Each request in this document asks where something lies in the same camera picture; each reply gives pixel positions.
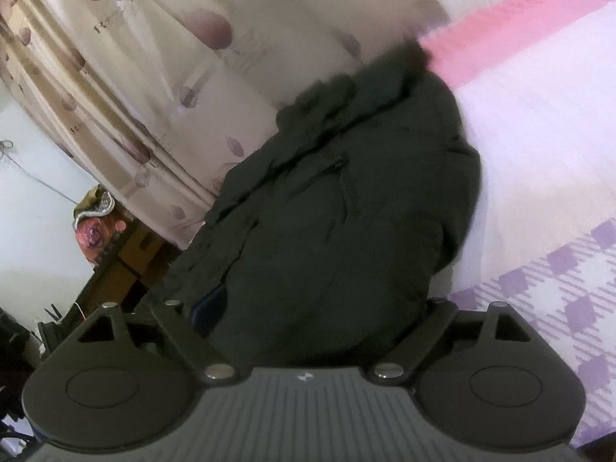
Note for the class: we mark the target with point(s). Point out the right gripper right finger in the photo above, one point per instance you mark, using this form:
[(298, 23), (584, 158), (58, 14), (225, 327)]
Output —
[(404, 360)]

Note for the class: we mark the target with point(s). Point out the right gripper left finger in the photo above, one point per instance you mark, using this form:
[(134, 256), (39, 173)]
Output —
[(196, 352)]

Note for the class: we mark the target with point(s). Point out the black jacket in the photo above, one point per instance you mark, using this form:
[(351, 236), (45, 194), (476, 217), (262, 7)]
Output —
[(321, 245)]

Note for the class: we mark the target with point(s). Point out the dark wooden dresser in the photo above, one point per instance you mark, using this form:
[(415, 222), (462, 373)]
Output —
[(130, 265)]

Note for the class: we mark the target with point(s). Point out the pink flower ornament with doily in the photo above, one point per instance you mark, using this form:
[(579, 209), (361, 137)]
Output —
[(97, 222)]

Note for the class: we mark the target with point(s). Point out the pink checkered bed sheet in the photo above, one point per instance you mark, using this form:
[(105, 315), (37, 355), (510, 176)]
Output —
[(535, 83)]

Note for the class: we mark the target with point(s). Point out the beige leaf-print curtain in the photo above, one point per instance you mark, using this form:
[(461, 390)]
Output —
[(158, 99)]

